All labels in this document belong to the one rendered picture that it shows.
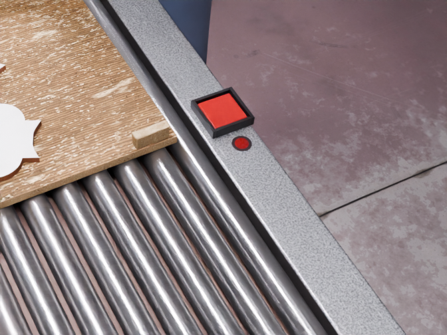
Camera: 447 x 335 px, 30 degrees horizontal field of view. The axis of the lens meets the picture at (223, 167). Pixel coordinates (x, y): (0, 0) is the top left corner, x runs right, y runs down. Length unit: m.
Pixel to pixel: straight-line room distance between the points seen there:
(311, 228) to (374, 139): 1.42
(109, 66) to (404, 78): 1.61
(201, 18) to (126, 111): 0.76
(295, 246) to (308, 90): 1.55
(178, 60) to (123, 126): 0.20
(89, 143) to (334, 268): 0.41
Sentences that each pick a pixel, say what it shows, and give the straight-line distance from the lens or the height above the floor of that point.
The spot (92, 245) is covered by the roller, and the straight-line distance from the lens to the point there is 1.19.
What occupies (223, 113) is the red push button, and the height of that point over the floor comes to 0.93.
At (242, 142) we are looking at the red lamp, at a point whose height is 0.92.
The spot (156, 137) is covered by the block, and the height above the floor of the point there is 0.95.
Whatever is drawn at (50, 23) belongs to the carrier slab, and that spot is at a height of 0.94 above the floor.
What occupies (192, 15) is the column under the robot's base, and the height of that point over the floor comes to 0.59.
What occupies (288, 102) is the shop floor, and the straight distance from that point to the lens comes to 2.67.
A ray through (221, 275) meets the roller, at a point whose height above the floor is 0.91.
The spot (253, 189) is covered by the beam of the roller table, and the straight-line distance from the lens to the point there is 1.26.
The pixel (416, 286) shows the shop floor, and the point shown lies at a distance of 2.34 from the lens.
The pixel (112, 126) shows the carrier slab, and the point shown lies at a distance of 1.30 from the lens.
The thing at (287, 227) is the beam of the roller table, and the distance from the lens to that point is 1.22.
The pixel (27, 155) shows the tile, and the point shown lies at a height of 0.95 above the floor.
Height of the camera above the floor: 1.91
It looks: 51 degrees down
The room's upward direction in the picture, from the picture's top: 7 degrees clockwise
